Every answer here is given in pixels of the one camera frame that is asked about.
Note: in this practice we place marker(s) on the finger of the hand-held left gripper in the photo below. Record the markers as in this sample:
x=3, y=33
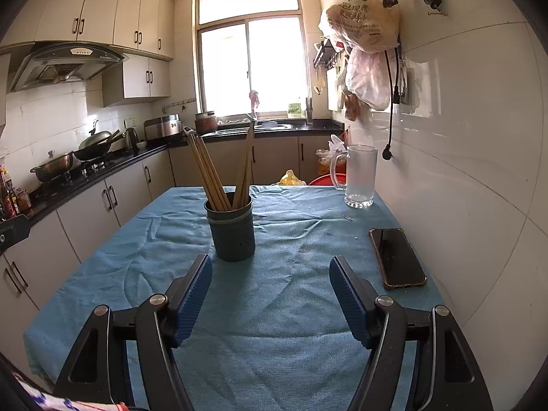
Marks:
x=15, y=233

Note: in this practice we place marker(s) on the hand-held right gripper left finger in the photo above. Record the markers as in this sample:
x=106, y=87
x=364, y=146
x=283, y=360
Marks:
x=195, y=304

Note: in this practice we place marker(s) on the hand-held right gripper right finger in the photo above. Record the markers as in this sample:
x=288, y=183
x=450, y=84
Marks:
x=349, y=304

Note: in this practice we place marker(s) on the dark green chopstick holder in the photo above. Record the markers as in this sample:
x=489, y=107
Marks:
x=233, y=239

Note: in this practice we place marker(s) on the bunch of wooden chopsticks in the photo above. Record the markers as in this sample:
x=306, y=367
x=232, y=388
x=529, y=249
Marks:
x=210, y=180

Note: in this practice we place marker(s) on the small sauce jar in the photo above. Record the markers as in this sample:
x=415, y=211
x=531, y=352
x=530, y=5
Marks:
x=23, y=201

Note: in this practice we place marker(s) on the dark sauce bottle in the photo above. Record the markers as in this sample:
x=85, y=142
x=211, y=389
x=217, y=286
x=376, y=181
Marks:
x=7, y=197

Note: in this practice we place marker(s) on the black smartphone in clear case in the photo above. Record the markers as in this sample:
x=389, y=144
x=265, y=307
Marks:
x=396, y=259

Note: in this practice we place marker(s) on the blue tablecloth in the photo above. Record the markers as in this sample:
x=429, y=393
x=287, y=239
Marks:
x=278, y=308

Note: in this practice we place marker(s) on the white lower kitchen cabinets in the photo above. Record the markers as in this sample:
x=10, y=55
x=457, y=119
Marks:
x=85, y=218

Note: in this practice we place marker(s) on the white kitchen cabinets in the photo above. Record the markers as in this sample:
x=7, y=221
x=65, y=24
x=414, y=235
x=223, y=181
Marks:
x=102, y=4
x=85, y=218

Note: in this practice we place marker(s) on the stainless steel pot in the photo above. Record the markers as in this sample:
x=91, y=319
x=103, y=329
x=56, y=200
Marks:
x=53, y=167

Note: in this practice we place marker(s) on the gas stove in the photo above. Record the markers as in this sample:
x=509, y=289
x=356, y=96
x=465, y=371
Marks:
x=96, y=165

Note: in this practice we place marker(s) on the black wok with lid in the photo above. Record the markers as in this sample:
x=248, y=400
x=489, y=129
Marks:
x=96, y=147

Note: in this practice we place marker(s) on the red plastic basin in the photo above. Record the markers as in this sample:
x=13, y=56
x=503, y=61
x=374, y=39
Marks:
x=325, y=180

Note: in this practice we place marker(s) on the glass beer mug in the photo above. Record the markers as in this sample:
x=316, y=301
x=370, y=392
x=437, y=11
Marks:
x=361, y=175

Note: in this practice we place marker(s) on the yellow plastic bag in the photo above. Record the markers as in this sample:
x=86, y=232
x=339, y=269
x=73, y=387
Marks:
x=293, y=178

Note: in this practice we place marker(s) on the steel kettle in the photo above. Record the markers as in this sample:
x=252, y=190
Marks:
x=131, y=139

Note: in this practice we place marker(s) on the white and orange plastic bags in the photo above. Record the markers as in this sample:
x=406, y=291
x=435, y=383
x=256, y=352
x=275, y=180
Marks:
x=329, y=154

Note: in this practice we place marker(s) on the printed white clothing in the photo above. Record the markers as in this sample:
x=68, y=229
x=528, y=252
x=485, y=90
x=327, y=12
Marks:
x=55, y=402

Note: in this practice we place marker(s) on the range hood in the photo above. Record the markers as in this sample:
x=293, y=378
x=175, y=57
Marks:
x=64, y=64

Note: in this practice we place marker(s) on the silver rice cooker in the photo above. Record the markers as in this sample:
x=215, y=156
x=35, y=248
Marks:
x=162, y=127

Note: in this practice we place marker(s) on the brown clay pot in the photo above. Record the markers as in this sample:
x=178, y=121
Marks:
x=206, y=123

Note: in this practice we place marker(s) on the black kitchen countertop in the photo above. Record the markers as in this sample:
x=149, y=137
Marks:
x=299, y=128

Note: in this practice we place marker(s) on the white bowl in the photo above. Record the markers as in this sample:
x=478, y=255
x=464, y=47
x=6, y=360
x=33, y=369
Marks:
x=269, y=124

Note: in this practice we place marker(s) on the metal kitchen faucet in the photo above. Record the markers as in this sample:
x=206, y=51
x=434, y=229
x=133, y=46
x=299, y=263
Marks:
x=309, y=111

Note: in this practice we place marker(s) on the brown hanging plastic bag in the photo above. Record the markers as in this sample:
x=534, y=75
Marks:
x=352, y=107

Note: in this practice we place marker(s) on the pink cloth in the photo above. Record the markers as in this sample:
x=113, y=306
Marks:
x=254, y=100

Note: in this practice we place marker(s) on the pinkish white hanging plastic bag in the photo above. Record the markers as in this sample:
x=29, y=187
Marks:
x=368, y=81

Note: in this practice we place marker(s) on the white upper kitchen cabinets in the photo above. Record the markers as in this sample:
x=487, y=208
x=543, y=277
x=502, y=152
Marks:
x=102, y=4

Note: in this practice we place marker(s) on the kitchen window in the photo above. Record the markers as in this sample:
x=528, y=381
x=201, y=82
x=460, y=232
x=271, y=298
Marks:
x=257, y=60

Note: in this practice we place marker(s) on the beige printed hanging plastic bag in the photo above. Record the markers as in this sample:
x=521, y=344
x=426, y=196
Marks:
x=364, y=17

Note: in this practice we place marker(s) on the small white wall cabinets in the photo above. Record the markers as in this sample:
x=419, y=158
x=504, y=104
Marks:
x=137, y=83

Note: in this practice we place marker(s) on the wall utensil rack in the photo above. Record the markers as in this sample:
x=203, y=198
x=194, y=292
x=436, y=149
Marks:
x=327, y=53

